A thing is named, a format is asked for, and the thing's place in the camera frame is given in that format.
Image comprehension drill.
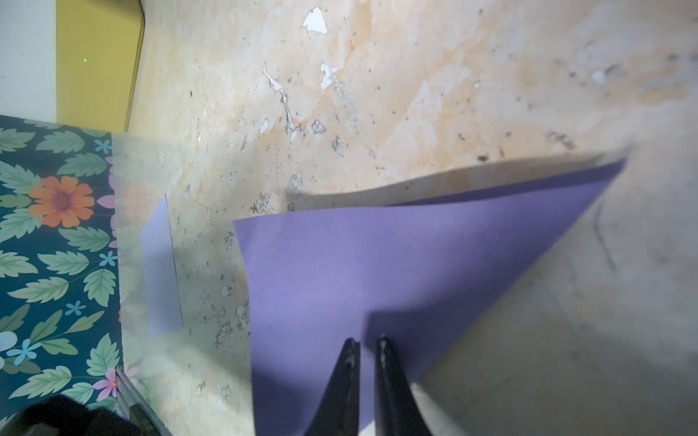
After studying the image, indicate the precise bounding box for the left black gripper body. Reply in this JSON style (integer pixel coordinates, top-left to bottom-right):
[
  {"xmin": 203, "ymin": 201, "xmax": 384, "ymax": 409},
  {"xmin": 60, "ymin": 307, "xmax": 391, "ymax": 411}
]
[{"xmin": 1, "ymin": 395, "xmax": 143, "ymax": 436}]

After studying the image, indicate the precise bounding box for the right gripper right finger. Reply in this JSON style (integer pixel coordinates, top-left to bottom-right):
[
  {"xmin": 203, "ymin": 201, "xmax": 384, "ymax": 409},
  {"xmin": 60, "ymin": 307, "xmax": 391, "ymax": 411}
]
[{"xmin": 374, "ymin": 336, "xmax": 432, "ymax": 436}]

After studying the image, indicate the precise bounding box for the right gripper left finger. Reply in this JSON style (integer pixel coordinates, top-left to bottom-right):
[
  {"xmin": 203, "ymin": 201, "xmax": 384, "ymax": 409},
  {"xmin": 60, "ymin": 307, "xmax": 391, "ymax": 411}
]
[{"xmin": 305, "ymin": 338, "xmax": 361, "ymax": 436}]

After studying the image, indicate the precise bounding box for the purple square paper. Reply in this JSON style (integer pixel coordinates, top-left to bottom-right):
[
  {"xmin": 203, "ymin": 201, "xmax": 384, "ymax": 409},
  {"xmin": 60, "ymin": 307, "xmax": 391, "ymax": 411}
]
[{"xmin": 234, "ymin": 162, "xmax": 625, "ymax": 435}]

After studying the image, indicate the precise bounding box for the left pale purple paper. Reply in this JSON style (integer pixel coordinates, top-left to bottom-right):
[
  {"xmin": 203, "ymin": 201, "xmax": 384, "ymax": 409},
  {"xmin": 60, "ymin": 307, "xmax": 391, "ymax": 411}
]
[{"xmin": 141, "ymin": 196, "xmax": 183, "ymax": 337}]

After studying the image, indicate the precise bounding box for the grey white yellow block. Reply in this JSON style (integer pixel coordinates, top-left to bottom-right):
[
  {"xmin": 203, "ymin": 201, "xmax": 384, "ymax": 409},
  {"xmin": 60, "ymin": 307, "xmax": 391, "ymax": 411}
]
[{"xmin": 1, "ymin": 1, "xmax": 145, "ymax": 133}]

